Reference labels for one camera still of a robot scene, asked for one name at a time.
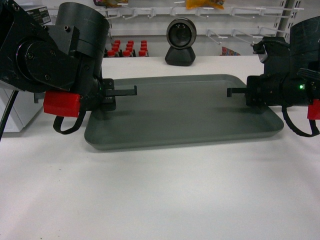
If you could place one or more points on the red cap sauce bottles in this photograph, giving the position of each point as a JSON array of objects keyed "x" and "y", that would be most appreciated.
[{"x": 127, "y": 50}]

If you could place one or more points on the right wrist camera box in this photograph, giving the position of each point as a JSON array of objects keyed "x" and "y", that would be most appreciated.
[{"x": 274, "y": 54}]

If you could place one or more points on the yellow snack bag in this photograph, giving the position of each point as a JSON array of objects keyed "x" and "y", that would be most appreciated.
[{"x": 192, "y": 4}]

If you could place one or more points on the colourful snack bag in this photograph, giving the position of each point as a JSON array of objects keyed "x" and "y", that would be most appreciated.
[{"x": 228, "y": 52}]

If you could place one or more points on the white peg hooks rack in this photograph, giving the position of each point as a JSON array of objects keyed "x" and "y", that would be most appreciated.
[{"x": 240, "y": 20}]

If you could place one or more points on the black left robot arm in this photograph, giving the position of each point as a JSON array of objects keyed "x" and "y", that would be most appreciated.
[{"x": 63, "y": 61}]

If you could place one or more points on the black round barcode scanner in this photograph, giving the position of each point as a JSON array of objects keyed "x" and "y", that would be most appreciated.
[{"x": 181, "y": 34}]

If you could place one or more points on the white cash register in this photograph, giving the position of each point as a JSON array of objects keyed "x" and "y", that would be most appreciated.
[{"x": 22, "y": 112}]

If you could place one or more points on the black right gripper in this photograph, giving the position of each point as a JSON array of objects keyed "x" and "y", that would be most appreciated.
[{"x": 265, "y": 89}]

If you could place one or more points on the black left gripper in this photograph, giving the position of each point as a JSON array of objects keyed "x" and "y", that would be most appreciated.
[{"x": 103, "y": 92}]

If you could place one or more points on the white checkout table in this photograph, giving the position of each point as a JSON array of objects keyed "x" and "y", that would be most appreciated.
[{"x": 58, "y": 187}]

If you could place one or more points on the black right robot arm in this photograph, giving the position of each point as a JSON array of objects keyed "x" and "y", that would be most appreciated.
[{"x": 291, "y": 74}]

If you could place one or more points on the grey rectangular serving tray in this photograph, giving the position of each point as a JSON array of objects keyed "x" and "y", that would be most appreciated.
[{"x": 179, "y": 111}]

